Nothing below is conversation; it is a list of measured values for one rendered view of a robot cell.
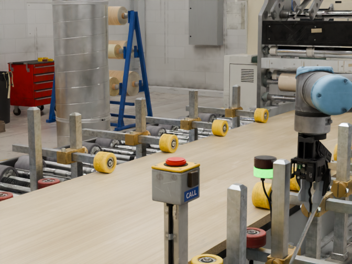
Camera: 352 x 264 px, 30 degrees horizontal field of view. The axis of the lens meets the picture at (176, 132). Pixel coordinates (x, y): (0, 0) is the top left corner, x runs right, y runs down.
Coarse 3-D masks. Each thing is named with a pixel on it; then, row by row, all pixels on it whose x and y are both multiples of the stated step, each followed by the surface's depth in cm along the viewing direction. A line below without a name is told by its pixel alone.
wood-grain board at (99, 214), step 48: (192, 144) 310; (240, 144) 310; (288, 144) 310; (48, 192) 227; (96, 192) 227; (144, 192) 227; (0, 240) 179; (48, 240) 179; (96, 240) 179; (144, 240) 179; (192, 240) 179
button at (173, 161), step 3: (168, 159) 127; (171, 159) 127; (174, 159) 127; (177, 159) 127; (180, 159) 127; (183, 159) 127; (168, 162) 126; (171, 162) 126; (174, 162) 125; (177, 162) 125; (180, 162) 126; (183, 162) 126; (171, 165) 126; (174, 165) 126; (177, 165) 126; (180, 165) 126
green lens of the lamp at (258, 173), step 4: (256, 168) 173; (256, 172) 173; (260, 172) 172; (264, 172) 171; (268, 172) 171; (272, 172) 172; (256, 176) 173; (260, 176) 172; (264, 176) 172; (268, 176) 172; (272, 176) 172
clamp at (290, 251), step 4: (288, 248) 181; (292, 248) 181; (300, 248) 182; (288, 252) 178; (292, 252) 178; (300, 252) 182; (268, 256) 175; (288, 256) 175; (268, 260) 173; (272, 260) 173; (276, 260) 173; (280, 260) 173; (284, 260) 173; (288, 260) 175
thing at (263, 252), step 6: (246, 252) 184; (252, 252) 183; (258, 252) 182; (264, 252) 181; (270, 252) 181; (246, 258) 184; (252, 258) 183; (258, 258) 182; (264, 258) 181; (300, 258) 176; (306, 258) 176; (312, 258) 176
